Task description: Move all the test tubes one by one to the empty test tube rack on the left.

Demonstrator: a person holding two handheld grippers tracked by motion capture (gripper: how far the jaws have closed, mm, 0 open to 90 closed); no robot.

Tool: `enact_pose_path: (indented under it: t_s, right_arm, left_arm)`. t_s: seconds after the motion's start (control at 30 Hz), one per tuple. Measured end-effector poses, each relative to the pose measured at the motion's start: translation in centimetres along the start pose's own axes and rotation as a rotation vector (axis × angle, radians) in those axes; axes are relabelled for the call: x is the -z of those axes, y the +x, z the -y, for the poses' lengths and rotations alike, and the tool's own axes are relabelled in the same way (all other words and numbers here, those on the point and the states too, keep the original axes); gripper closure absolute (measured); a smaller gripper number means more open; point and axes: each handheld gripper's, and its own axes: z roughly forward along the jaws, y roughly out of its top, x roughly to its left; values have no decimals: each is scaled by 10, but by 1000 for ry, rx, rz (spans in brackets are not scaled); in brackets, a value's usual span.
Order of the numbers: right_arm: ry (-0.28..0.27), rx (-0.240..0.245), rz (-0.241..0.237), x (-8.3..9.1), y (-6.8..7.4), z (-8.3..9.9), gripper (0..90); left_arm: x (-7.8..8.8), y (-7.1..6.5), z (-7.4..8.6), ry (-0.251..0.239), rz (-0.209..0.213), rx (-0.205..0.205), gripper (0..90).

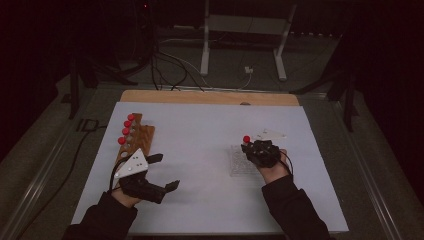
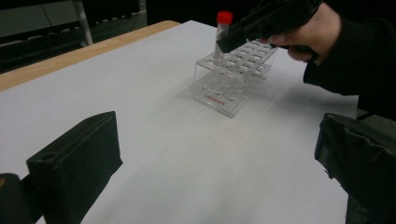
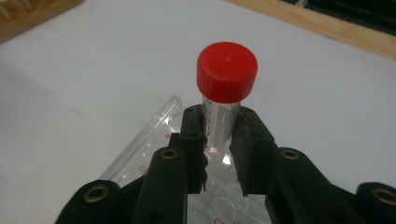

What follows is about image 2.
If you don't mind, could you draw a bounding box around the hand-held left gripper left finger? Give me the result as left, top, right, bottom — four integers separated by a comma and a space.
25, 110, 124, 224

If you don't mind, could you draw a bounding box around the grey metal stand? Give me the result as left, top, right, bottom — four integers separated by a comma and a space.
0, 0, 94, 48

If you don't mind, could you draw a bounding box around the white table mat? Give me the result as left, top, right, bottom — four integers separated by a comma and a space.
0, 20, 360, 224

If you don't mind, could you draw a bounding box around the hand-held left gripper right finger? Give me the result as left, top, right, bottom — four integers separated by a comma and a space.
314, 112, 396, 224

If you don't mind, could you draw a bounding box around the red-capped clear test tube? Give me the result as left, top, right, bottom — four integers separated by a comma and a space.
212, 10, 234, 67

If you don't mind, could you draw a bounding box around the clear acrylic test tube rack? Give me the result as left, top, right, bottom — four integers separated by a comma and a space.
178, 38, 279, 119

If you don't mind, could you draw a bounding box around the power strip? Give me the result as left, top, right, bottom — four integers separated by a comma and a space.
92, 9, 148, 26

